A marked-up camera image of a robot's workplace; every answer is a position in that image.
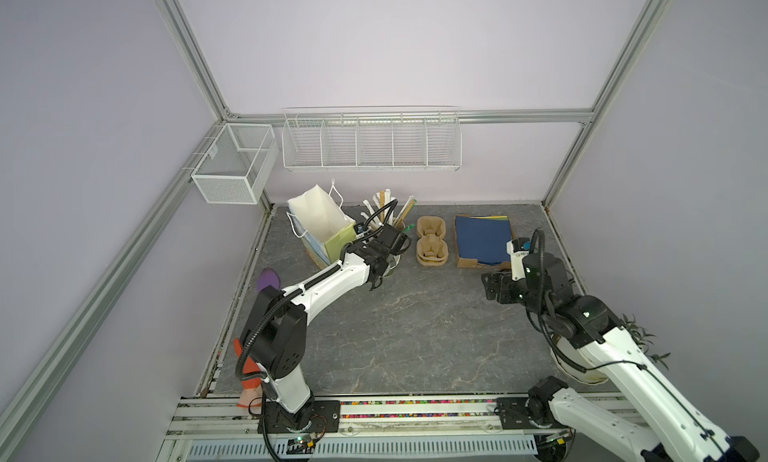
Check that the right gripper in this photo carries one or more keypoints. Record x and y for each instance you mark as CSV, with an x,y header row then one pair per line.
x,y
505,280

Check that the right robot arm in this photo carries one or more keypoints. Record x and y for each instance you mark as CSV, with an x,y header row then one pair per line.
x,y
585,335

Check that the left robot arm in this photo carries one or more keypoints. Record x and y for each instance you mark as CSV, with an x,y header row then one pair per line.
x,y
273,341

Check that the green paper gift bag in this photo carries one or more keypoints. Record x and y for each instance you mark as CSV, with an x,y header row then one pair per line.
x,y
319,222

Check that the brown pulp cup carrier stack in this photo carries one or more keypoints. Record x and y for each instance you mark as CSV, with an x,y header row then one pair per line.
x,y
431,248

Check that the cardboard tray with napkins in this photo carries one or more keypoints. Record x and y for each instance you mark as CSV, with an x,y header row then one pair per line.
x,y
482,241

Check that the potted green plant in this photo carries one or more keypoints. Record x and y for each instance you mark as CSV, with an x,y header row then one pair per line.
x,y
641,336

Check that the small white mesh basket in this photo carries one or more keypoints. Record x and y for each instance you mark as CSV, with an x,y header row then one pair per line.
x,y
238,162

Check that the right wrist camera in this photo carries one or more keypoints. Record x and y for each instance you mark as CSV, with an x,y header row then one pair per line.
x,y
518,249

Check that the wide white wire basket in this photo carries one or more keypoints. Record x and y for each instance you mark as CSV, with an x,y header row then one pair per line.
x,y
372,138

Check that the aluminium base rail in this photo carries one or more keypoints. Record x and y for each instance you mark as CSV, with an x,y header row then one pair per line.
x,y
464,427

